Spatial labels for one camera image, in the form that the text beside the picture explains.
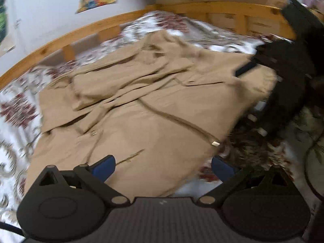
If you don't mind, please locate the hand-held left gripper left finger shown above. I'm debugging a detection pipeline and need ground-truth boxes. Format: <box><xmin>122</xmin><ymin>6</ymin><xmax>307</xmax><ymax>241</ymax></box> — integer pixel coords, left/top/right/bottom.
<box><xmin>33</xmin><ymin>155</ymin><xmax>131</xmax><ymax>205</ymax></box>

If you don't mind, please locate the tan hooded zip jacket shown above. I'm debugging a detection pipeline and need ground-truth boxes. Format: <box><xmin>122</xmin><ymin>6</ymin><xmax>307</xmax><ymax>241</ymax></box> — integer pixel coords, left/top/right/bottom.
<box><xmin>24</xmin><ymin>32</ymin><xmax>278</xmax><ymax>198</ymax></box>

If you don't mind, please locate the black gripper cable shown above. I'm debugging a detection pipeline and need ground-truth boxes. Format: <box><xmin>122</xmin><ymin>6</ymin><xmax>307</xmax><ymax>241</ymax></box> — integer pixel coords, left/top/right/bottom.
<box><xmin>0</xmin><ymin>221</ymin><xmax>24</xmax><ymax>236</ymax></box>
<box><xmin>303</xmin><ymin>142</ymin><xmax>324</xmax><ymax>204</ymax></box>

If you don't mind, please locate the green cartoon character poster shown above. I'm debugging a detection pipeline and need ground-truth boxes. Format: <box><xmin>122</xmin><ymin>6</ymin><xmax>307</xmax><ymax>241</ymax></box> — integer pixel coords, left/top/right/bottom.
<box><xmin>0</xmin><ymin>0</ymin><xmax>16</xmax><ymax>57</ymax></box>

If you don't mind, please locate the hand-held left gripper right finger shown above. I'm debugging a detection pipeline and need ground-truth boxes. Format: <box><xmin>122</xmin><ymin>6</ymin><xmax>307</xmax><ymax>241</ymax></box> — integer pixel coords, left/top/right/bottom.
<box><xmin>198</xmin><ymin>156</ymin><xmax>292</xmax><ymax>205</ymax></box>

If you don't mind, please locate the white floral bed sheet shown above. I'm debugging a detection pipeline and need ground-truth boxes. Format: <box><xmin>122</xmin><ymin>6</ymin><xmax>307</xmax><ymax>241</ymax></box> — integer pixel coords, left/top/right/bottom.
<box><xmin>0</xmin><ymin>10</ymin><xmax>324</xmax><ymax>236</ymax></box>

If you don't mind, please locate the wooden bed frame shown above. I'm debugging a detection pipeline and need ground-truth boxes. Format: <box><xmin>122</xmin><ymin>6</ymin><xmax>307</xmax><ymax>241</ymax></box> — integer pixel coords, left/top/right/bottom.
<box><xmin>0</xmin><ymin>0</ymin><xmax>299</xmax><ymax>90</ymax></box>

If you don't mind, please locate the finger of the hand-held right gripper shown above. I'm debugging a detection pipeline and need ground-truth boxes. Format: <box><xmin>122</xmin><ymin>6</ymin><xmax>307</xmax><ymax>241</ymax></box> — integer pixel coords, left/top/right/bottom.
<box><xmin>234</xmin><ymin>44</ymin><xmax>273</xmax><ymax>78</ymax></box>

